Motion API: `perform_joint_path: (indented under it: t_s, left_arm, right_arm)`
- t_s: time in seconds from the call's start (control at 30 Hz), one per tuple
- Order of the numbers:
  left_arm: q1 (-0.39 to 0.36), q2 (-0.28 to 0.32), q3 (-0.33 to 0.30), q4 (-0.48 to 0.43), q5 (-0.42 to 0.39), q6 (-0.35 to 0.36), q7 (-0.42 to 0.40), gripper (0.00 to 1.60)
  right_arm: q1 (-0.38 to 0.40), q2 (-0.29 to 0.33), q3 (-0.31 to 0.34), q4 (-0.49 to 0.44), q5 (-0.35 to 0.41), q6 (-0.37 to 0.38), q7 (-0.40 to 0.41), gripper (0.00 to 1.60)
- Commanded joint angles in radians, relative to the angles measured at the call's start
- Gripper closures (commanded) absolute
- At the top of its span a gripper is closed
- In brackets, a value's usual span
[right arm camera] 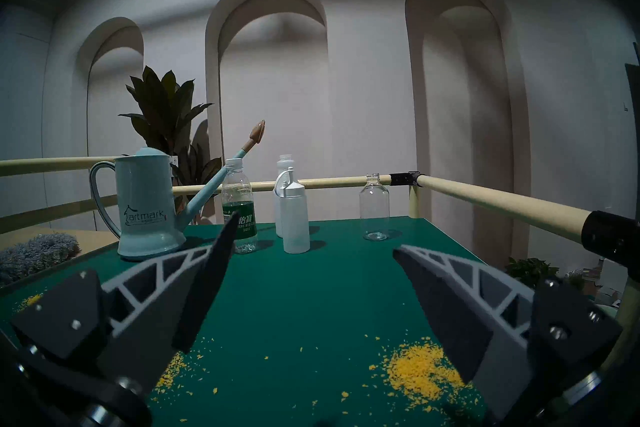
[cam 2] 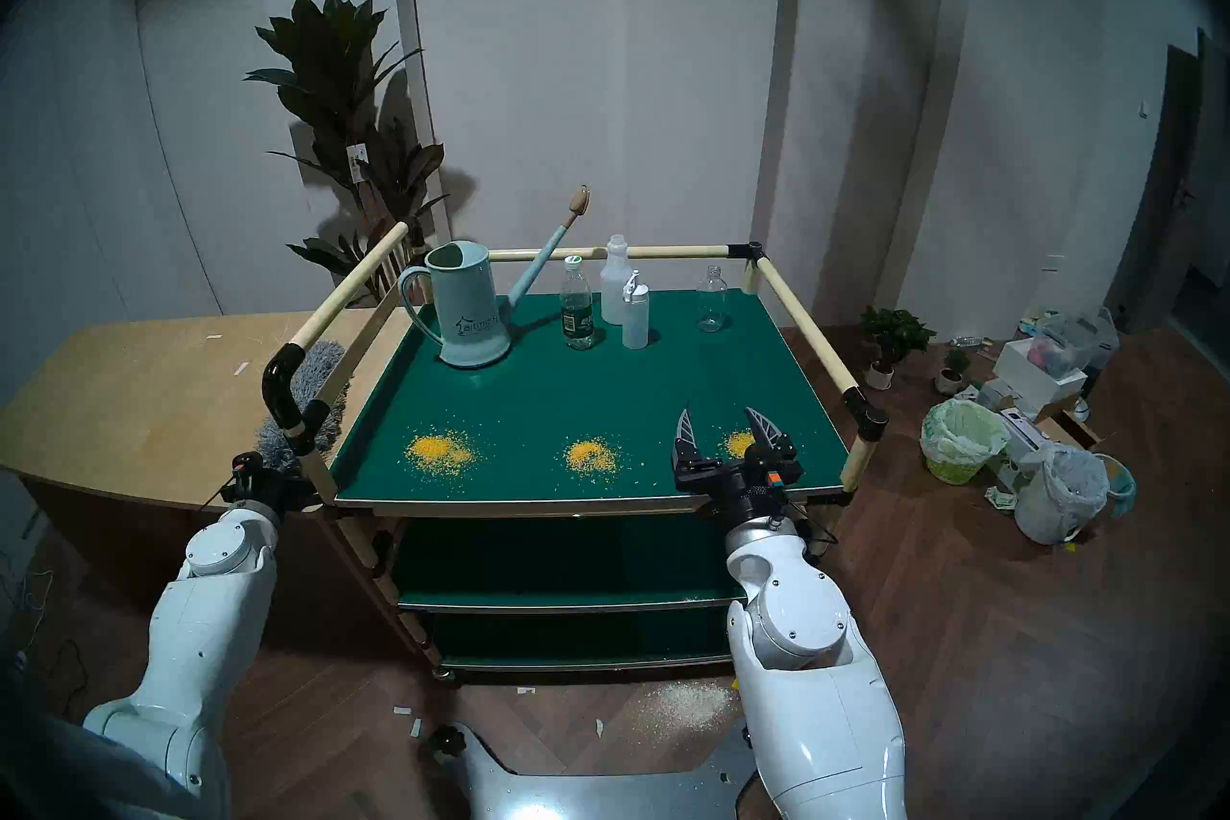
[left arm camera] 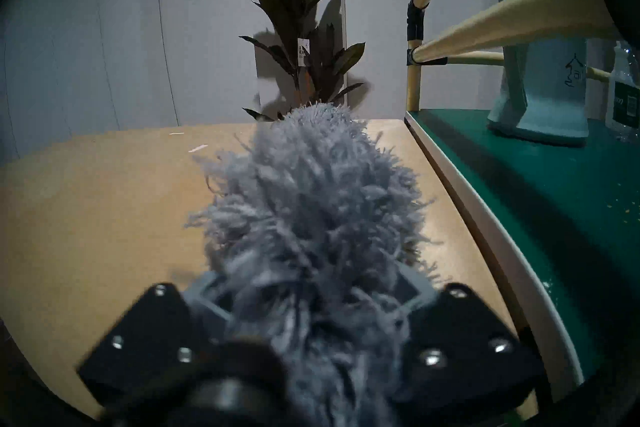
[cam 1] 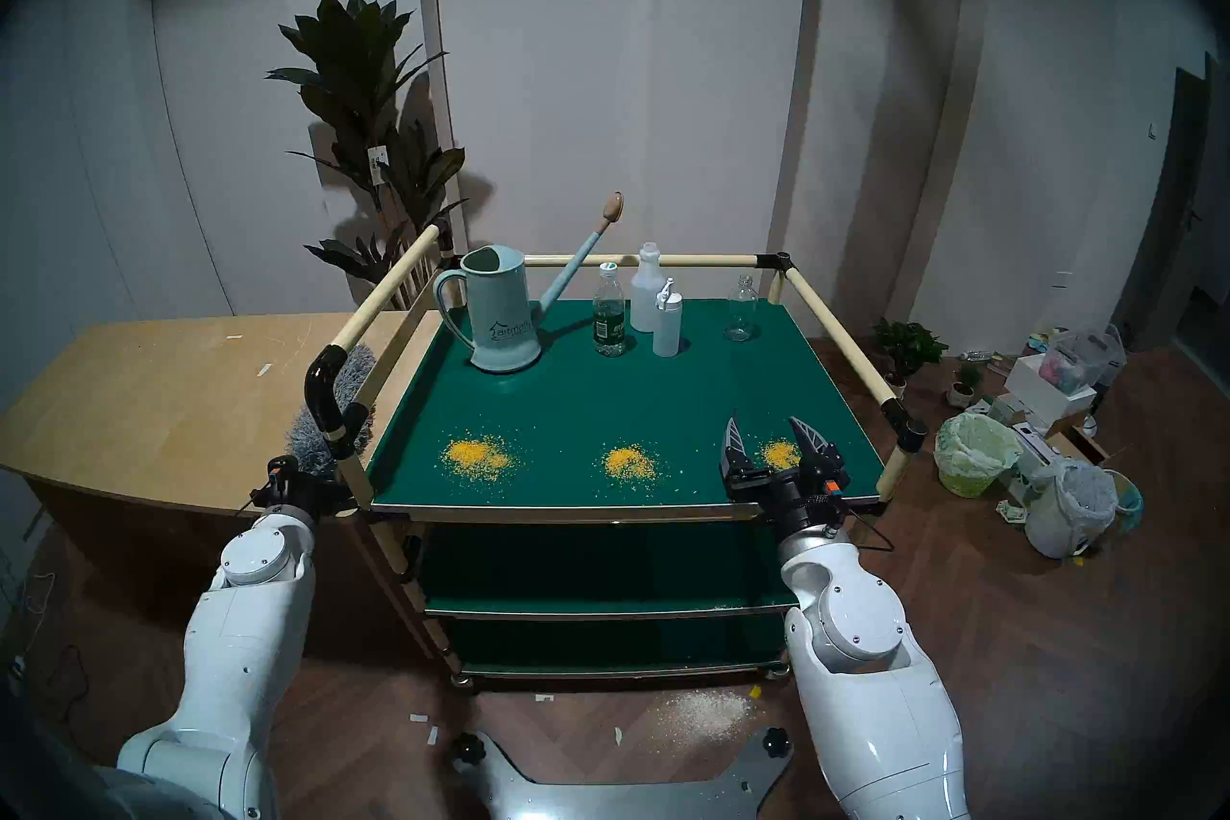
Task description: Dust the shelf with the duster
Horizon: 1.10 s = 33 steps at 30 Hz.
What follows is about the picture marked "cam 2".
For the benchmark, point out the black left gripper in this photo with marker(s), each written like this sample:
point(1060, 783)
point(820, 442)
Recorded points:
point(264, 487)

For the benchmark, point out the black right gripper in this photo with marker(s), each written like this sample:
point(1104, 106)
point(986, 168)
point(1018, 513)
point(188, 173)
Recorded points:
point(745, 487)

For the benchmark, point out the grey fluffy duster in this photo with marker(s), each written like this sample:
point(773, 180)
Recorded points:
point(322, 367)

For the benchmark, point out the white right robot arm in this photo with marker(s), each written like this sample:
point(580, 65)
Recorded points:
point(807, 655)

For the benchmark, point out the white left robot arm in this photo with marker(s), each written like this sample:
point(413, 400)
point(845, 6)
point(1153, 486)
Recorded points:
point(207, 626)

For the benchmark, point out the green three-tier shelf cart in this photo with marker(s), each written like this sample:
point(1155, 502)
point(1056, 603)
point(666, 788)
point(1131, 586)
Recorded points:
point(596, 386)

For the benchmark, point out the yellow crumb pile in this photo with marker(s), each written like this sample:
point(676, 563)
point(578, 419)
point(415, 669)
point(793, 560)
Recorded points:
point(589, 455)
point(738, 443)
point(440, 451)

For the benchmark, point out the clear glass bottle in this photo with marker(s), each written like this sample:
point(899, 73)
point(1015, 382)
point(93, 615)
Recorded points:
point(711, 304)

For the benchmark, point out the light wooden table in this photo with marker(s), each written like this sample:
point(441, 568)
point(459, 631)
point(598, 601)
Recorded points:
point(144, 405)

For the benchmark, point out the white pump bottle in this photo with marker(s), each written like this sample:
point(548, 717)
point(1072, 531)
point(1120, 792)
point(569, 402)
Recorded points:
point(635, 318)

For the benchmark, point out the tall white plastic bottle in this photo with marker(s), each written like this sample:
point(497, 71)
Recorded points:
point(613, 285)

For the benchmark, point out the bushy small potted plant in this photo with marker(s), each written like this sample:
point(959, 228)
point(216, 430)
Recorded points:
point(894, 333)

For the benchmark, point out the clear green-label water bottle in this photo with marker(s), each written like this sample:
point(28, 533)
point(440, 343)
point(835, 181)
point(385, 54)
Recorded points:
point(577, 314)

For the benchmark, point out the green-bagged waste bin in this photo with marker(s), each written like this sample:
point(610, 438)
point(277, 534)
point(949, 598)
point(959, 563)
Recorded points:
point(961, 439)

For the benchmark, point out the tiny potted plant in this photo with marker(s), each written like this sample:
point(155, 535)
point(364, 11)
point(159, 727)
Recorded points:
point(953, 367)

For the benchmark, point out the spilled crumbs on floor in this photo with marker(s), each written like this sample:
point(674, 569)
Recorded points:
point(687, 708)

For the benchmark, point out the teal watering can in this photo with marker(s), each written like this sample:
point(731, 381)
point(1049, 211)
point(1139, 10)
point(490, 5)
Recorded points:
point(471, 309)

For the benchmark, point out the open printed carton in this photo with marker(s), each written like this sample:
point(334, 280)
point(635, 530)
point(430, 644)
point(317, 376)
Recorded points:
point(1023, 434)

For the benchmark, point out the white cardboard box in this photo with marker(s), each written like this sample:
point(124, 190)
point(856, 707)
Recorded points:
point(1033, 376)

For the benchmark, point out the black star knob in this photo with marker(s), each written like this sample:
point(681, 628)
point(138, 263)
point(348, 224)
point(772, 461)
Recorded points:
point(449, 739)

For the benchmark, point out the white-bagged waste bin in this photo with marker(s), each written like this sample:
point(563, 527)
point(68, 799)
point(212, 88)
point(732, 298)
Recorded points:
point(1057, 491)

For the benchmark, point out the teal bucket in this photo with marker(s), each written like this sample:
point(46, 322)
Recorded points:
point(1122, 487)

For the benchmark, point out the tall dark leafy plant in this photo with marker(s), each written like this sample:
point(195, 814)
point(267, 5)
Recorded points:
point(332, 88)

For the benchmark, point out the dark door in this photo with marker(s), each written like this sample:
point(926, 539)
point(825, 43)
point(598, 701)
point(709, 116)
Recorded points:
point(1168, 184)

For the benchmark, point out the grey metal robot base plate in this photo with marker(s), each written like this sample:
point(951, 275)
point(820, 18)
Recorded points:
point(596, 794)

